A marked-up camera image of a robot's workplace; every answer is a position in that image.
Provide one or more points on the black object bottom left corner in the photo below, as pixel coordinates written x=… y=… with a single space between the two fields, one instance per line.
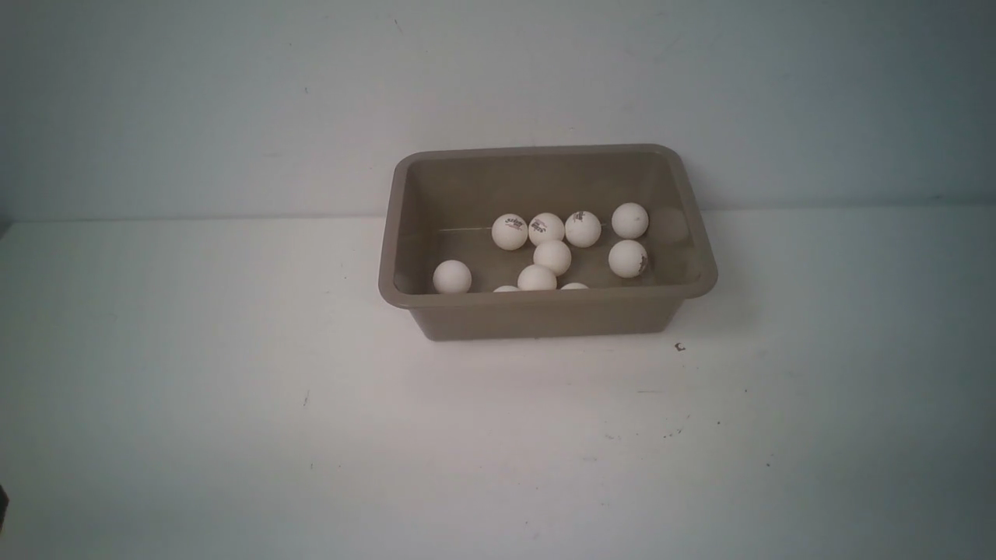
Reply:
x=4 y=505

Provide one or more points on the taupe plastic bin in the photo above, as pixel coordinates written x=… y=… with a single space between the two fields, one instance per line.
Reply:
x=442 y=206

